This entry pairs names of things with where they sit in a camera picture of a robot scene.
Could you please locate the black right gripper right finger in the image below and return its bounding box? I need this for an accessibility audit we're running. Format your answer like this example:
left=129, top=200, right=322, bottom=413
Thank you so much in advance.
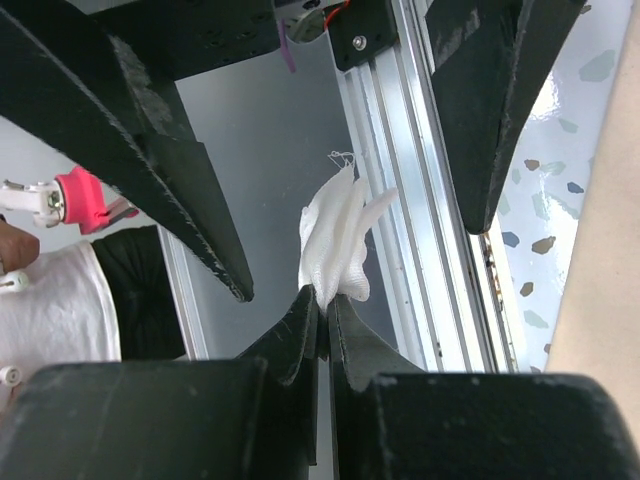
left=327, top=295, right=639, bottom=479

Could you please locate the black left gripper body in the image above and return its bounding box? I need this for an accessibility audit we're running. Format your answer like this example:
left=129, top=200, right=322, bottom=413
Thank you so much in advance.
left=72, top=0, right=280, bottom=80

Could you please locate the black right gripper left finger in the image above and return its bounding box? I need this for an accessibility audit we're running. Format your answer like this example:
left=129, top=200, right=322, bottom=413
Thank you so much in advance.
left=1, top=288, right=318, bottom=479

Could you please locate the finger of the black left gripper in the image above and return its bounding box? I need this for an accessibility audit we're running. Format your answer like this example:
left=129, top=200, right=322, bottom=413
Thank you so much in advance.
left=425, top=0, right=584, bottom=235
left=1, top=1, right=254, bottom=302

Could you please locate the white gauze pad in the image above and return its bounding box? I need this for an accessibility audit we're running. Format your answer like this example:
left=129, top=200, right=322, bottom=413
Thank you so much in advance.
left=298, top=152, right=398, bottom=313

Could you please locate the person in white shirt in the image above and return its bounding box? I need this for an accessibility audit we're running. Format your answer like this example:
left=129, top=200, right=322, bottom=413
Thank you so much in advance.
left=1, top=222, right=186, bottom=410

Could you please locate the beige cloth mat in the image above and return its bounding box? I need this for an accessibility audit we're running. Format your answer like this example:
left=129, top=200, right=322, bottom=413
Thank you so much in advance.
left=544, top=0, right=640, bottom=381

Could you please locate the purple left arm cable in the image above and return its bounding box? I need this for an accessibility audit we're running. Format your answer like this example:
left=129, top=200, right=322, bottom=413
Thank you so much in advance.
left=277, top=17, right=297, bottom=75

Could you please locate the pink white teleoperation handle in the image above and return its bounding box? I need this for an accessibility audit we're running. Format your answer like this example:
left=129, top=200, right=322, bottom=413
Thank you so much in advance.
left=1, top=166, right=139, bottom=235

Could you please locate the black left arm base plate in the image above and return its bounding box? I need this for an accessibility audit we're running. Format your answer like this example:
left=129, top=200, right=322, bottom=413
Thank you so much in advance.
left=324, top=0, right=398, bottom=72

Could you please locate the aluminium rail frame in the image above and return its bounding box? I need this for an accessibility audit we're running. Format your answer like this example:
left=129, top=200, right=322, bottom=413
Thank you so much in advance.
left=160, top=1, right=529, bottom=373

